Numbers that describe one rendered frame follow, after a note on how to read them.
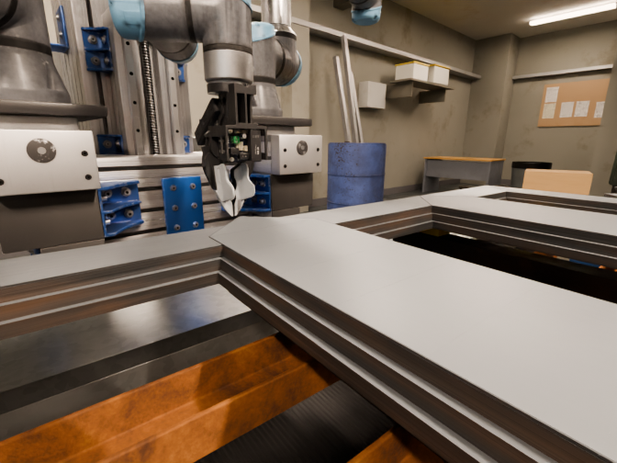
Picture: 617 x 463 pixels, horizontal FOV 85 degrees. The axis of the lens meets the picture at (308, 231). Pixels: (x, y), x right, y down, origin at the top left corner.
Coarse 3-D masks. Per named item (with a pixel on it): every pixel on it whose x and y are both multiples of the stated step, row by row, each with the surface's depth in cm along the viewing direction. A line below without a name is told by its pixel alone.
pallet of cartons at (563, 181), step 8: (528, 176) 337; (536, 176) 333; (544, 176) 330; (552, 176) 326; (560, 176) 323; (568, 176) 319; (576, 176) 316; (584, 176) 313; (528, 184) 338; (536, 184) 334; (544, 184) 331; (552, 184) 328; (560, 184) 324; (568, 184) 321; (576, 184) 318; (584, 184) 314; (560, 192) 325; (568, 192) 322; (576, 192) 319; (584, 192) 315
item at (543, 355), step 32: (544, 288) 29; (512, 320) 24; (544, 320) 24; (576, 320) 24; (608, 320) 24; (448, 352) 20; (480, 352) 20; (512, 352) 20; (544, 352) 20; (576, 352) 21; (608, 352) 21; (480, 384) 18; (512, 384) 18; (544, 384) 18; (576, 384) 18; (608, 384) 18; (544, 416) 16; (576, 416) 16; (608, 416) 16
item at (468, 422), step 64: (512, 192) 87; (192, 256) 39; (576, 256) 49; (0, 320) 29; (64, 320) 31; (320, 320) 27; (384, 384) 22; (448, 384) 19; (448, 448) 18; (512, 448) 16; (576, 448) 14
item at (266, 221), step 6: (234, 222) 52; (240, 222) 52; (246, 222) 52; (252, 222) 52; (258, 222) 52; (264, 222) 52; (270, 222) 52; (276, 222) 52; (282, 222) 52; (288, 222) 52; (222, 228) 49; (228, 228) 49; (234, 228) 49; (240, 228) 49; (246, 228) 49; (252, 228) 49; (258, 228) 49; (216, 234) 45
